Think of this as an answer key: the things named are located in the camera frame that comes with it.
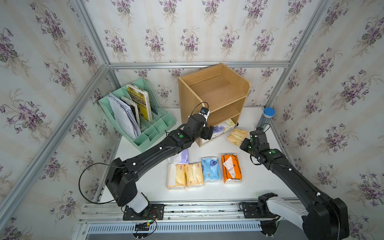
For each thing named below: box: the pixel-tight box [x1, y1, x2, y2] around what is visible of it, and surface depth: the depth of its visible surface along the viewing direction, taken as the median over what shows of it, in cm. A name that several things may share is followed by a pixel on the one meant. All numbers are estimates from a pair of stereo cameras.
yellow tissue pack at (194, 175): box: [184, 162, 205, 188], surface depth 82 cm
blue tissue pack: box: [201, 156, 221, 182], surface depth 85 cm
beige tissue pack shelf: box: [227, 129, 250, 147], surface depth 91 cm
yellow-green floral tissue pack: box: [223, 118, 236, 133], surface depth 103 cm
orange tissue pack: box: [222, 153, 242, 184], surface depth 82 cm
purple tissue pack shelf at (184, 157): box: [178, 148, 189, 164], surface depth 87 cm
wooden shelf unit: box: [178, 63, 251, 147], surface depth 88 cm
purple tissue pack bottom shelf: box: [212, 125, 225, 139], surface depth 100 cm
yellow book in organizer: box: [126, 84, 153, 123], surface depth 98 cm
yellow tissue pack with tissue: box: [167, 163, 186, 190], surface depth 82 cm
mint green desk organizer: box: [98, 78, 177, 153], surface depth 97 cm
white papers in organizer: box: [107, 92, 141, 139], surface depth 88 cm
